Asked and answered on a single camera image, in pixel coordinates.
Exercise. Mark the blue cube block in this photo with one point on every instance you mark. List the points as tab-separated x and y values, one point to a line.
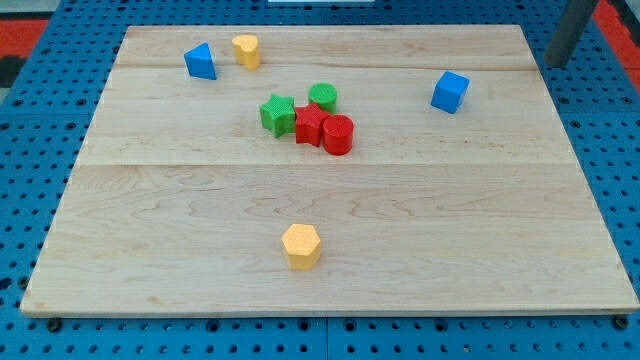
449	92

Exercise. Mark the red cylinder block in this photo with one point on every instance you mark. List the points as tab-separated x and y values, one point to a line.
338	133

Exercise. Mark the red star block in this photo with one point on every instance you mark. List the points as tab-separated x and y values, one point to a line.
309	121

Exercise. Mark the yellow hexagon block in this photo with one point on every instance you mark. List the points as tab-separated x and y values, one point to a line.
302	246

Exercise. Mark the green star block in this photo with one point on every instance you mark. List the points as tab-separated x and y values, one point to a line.
278	115

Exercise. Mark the green cylinder block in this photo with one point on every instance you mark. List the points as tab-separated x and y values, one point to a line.
325	95

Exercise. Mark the wooden board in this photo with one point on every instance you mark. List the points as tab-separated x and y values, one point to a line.
178	199

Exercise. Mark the yellow heart block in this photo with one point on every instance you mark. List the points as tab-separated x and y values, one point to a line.
246	50

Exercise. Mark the blue triangle block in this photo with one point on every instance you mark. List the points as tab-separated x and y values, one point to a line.
200	63

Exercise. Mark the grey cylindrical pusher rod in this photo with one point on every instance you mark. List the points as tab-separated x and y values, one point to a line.
570	27

